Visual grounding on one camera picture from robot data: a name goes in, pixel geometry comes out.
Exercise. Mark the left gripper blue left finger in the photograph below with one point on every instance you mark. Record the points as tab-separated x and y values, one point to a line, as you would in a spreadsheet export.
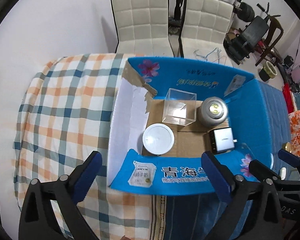
83	176

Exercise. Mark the red cloth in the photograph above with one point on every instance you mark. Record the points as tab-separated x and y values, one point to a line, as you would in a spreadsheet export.
288	97

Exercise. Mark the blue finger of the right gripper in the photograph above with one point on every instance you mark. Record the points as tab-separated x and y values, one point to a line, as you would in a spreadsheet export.
289	158
261	172

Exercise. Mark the blue cardboard milk box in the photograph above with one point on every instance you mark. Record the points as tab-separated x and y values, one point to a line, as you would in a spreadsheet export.
140	102

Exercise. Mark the white earbuds case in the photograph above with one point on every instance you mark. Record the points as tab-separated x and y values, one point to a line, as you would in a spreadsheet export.
283	173

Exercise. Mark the white padded chair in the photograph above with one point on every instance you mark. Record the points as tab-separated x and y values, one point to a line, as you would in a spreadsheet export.
204	26
142	27

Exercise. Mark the blue striped tablecloth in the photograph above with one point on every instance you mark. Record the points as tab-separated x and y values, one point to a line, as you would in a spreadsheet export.
261	119

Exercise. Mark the white square charger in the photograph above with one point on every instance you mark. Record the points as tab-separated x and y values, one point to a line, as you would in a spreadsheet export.
221	140

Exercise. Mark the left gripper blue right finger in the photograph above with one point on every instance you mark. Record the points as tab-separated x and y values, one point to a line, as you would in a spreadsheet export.
220	177

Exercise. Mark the right white padded chair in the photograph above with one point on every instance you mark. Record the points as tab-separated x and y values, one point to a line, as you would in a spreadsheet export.
204	26

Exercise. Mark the gold round tin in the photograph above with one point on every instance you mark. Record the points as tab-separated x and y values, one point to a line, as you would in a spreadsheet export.
287	147

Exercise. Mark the wire clothes hangers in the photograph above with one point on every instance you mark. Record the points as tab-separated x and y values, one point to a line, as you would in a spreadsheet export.
214	56

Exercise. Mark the plaid checkered cloth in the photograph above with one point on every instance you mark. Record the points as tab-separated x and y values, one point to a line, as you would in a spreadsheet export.
64	116

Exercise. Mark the left white padded chair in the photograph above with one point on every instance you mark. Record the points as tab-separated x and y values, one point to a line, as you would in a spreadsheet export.
142	27

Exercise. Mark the silver metal tin can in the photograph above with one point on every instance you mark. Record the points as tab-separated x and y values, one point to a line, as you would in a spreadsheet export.
212	112

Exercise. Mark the clear acrylic cube box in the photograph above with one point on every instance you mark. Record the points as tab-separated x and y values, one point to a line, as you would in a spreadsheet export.
179	107

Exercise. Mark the black weight bench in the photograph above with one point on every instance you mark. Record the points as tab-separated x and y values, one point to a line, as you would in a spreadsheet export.
239	47

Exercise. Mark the black waste bin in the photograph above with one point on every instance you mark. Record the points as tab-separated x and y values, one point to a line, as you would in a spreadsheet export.
267	72

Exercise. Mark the white round cream tin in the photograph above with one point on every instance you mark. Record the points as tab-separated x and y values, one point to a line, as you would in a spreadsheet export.
158	139

